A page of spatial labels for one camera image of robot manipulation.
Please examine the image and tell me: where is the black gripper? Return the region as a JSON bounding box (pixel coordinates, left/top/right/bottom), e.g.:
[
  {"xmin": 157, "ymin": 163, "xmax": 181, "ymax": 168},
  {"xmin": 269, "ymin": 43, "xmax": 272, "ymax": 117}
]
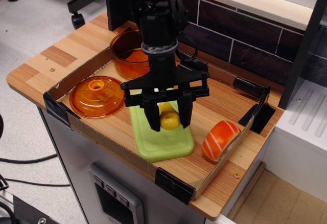
[{"xmin": 121, "ymin": 50, "xmax": 209, "ymax": 132}]

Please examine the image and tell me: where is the white toy knife yellow handle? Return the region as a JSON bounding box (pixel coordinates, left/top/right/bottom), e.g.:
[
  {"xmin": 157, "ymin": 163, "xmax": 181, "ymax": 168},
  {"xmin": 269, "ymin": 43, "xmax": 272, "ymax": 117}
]
[{"xmin": 156, "ymin": 101, "xmax": 181, "ymax": 130}]

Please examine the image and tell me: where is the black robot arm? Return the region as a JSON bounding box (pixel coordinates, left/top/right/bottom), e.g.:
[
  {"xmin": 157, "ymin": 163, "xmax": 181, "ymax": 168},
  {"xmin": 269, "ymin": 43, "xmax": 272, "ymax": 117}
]
[{"xmin": 121, "ymin": 0, "xmax": 209, "ymax": 131}]

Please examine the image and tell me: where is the cardboard fence with black tape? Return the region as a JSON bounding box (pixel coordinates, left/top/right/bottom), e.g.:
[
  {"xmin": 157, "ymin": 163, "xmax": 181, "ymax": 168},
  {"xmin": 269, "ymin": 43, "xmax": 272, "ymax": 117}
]
[{"xmin": 43, "ymin": 48, "xmax": 275, "ymax": 204}]

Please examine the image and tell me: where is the green plastic cutting board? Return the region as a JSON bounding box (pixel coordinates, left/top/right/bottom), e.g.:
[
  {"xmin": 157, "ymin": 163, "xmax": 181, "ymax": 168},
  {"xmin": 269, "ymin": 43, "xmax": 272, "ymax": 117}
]
[{"xmin": 129, "ymin": 106, "xmax": 194, "ymax": 162}]

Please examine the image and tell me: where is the salmon nigiri sushi toy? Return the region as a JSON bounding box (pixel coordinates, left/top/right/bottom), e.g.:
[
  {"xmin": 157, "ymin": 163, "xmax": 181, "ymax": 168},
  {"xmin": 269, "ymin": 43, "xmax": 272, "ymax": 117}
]
[{"xmin": 201, "ymin": 120, "xmax": 241, "ymax": 162}]

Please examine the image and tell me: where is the orange transparent pot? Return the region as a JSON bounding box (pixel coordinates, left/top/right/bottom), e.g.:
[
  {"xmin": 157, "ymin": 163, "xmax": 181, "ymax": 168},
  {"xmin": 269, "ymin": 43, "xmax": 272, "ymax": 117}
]
[{"xmin": 110, "ymin": 27, "xmax": 150, "ymax": 79}]

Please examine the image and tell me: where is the orange transparent pot lid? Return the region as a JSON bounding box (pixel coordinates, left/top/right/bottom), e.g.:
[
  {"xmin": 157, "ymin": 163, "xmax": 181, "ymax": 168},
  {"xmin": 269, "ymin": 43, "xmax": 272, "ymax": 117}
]
[{"xmin": 69, "ymin": 76, "xmax": 125, "ymax": 119}]

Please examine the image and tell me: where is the grey toy oven front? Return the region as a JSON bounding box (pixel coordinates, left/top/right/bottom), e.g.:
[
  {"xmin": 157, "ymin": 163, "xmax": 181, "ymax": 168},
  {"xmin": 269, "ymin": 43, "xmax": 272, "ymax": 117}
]
[{"xmin": 89, "ymin": 164, "xmax": 145, "ymax": 223}]

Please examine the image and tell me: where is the black office chair base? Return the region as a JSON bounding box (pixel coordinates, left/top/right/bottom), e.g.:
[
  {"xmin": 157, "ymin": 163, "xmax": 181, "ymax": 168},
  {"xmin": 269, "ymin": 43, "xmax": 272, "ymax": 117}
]
[{"xmin": 67, "ymin": 0, "xmax": 96, "ymax": 30}]

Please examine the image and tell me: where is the white toy sink counter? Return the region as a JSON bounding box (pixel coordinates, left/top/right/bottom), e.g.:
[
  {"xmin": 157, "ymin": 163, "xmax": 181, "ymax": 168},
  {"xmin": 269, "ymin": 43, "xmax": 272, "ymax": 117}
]
[{"xmin": 264, "ymin": 81, "xmax": 326, "ymax": 201}]

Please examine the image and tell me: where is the black upright post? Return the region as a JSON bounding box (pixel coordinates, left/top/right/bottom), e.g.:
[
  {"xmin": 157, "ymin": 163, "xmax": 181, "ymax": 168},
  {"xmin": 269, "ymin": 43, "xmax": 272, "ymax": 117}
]
[{"xmin": 278, "ymin": 0, "xmax": 326, "ymax": 109}]

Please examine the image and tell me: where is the black cable on floor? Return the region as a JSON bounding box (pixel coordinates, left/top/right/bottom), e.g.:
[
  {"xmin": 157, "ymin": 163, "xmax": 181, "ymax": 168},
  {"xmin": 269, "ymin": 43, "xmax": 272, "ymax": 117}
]
[{"xmin": 0, "ymin": 153, "xmax": 71, "ymax": 191}]

